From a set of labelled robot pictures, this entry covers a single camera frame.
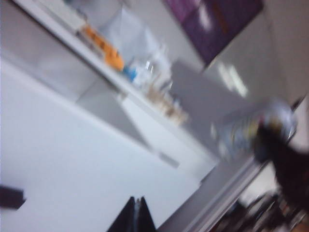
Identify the white plastic bag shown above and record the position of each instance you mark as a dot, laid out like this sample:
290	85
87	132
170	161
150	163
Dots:
130	31

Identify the silver beer can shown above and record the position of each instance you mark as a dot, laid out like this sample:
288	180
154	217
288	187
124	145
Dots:
236	135

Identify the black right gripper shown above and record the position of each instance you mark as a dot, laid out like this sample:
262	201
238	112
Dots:
294	178

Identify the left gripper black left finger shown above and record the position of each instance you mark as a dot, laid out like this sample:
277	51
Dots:
126	220

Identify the purple wall poster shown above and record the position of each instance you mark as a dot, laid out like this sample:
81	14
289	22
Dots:
212	29

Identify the clear pump sanitizer bottle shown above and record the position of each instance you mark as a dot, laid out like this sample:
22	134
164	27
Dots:
147	70

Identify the orange flat object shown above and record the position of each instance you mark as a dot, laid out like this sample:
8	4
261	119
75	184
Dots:
106	50

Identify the beige egg carton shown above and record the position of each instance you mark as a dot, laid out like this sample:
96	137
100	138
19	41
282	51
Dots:
166	106

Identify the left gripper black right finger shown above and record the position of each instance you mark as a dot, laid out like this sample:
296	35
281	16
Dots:
146	220

